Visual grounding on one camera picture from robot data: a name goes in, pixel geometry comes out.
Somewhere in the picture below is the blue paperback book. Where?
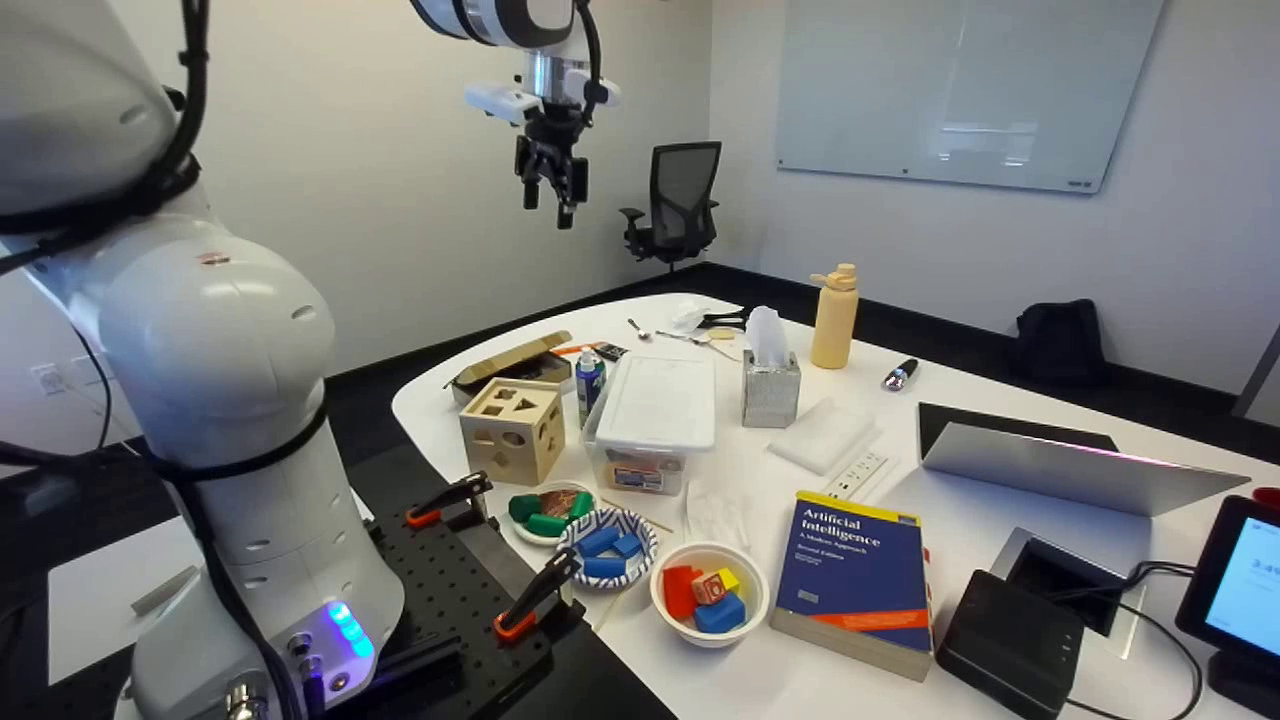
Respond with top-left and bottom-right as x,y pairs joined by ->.
767,490 -> 938,683

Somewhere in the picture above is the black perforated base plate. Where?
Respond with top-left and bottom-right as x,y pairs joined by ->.
347,444 -> 674,720

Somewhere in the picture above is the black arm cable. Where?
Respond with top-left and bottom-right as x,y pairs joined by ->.
0,0 -> 215,276

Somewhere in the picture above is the flat wooden box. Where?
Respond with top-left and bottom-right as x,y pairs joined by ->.
448,330 -> 579,402

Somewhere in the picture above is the black orange clamp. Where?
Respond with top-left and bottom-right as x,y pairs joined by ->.
399,474 -> 497,538
489,544 -> 584,648

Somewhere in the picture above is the black bag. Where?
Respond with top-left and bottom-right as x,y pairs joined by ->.
1012,298 -> 1114,393

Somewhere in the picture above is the blue patterned plate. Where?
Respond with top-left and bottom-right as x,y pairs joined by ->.
560,510 -> 659,594

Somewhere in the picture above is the wooden shape sorter box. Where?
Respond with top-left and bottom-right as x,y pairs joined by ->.
457,376 -> 570,490

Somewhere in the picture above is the wall whiteboard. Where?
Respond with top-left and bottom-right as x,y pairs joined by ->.
773,0 -> 1174,202

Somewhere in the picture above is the black tablet screen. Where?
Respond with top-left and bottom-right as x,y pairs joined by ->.
1174,491 -> 1280,716

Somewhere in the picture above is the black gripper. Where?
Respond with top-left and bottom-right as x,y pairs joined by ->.
512,84 -> 596,234

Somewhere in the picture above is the silver laptop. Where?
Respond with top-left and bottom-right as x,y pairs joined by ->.
878,421 -> 1251,584

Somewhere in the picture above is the clear container white lid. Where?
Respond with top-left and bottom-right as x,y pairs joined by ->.
593,339 -> 719,499

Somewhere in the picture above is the black desk cable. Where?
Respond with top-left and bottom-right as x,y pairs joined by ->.
1064,558 -> 1209,720

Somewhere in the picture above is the blue toy block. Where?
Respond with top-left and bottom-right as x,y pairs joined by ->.
694,594 -> 749,638

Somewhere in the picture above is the white folded paper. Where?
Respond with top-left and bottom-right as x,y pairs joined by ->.
767,396 -> 883,477

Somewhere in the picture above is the white bowl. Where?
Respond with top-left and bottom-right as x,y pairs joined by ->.
648,538 -> 773,654

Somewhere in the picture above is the black box device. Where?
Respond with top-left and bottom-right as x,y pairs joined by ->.
931,570 -> 1088,720

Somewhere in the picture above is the grey tissue box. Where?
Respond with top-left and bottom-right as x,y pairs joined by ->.
737,305 -> 805,431

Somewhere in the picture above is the black office chair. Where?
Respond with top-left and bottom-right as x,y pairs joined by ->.
616,136 -> 725,276

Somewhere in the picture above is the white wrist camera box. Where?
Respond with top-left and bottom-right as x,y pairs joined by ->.
460,81 -> 546,132

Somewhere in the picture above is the red toy block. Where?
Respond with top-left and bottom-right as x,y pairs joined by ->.
659,565 -> 703,630

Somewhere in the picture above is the black marker pen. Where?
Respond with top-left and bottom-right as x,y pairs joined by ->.
882,354 -> 926,396

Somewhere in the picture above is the beige drinking bottle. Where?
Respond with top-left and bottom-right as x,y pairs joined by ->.
809,261 -> 865,376

